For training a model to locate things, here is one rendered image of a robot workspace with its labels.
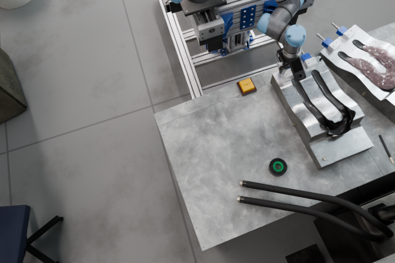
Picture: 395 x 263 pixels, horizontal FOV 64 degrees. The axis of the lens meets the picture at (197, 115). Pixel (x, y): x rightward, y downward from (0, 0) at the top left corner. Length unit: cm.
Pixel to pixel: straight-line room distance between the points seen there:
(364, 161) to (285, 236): 89
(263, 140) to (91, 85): 171
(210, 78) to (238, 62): 26
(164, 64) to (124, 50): 39
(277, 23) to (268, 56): 121
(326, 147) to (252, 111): 39
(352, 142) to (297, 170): 28
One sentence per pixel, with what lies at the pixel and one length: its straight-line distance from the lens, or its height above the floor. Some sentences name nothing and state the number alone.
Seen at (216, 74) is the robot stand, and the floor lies 21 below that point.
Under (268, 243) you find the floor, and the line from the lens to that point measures 231.
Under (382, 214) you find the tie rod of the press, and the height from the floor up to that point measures 89.
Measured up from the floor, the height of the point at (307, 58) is 90.
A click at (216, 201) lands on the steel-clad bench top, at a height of 80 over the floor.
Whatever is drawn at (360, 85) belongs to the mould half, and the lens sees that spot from 174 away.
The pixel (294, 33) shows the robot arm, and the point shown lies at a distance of 127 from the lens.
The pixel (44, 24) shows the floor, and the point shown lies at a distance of 342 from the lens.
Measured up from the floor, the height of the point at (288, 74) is 95.
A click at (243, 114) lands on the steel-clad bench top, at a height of 80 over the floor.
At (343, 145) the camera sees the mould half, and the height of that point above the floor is 86.
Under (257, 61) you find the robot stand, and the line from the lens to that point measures 246.
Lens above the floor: 229
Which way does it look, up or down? 67 degrees down
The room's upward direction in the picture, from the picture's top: 13 degrees counter-clockwise
